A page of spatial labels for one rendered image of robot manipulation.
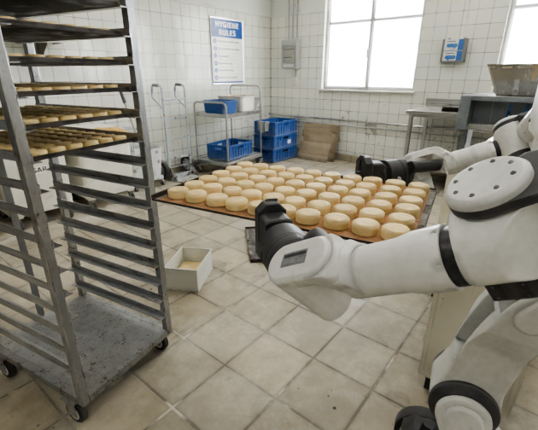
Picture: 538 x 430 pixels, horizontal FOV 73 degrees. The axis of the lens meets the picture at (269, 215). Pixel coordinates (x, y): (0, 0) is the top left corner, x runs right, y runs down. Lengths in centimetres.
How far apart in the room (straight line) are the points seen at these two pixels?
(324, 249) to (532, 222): 21
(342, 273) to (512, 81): 174
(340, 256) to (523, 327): 47
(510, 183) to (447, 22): 497
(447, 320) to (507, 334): 76
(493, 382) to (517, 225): 62
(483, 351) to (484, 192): 58
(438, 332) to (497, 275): 125
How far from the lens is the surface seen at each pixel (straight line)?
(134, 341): 184
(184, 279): 235
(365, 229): 68
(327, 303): 53
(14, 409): 198
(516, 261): 41
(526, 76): 207
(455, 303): 156
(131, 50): 148
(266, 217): 64
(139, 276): 180
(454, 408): 97
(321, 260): 45
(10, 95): 122
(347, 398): 175
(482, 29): 523
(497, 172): 41
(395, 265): 42
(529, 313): 83
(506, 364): 94
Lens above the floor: 128
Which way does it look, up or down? 21 degrees down
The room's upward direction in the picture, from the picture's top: straight up
